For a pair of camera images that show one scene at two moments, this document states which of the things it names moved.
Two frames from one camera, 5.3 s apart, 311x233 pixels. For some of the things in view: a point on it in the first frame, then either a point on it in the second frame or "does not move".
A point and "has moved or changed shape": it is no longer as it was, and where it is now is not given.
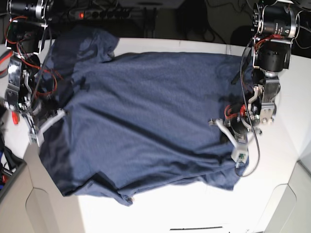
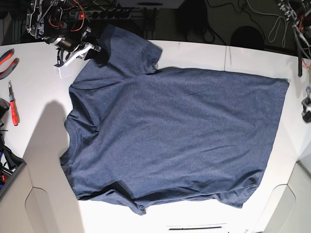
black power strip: x=100 y=14 does not move
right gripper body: x=43 y=108 -> x=76 y=41
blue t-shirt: x=133 y=121 has moved or changed shape
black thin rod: x=196 y=228 does not move
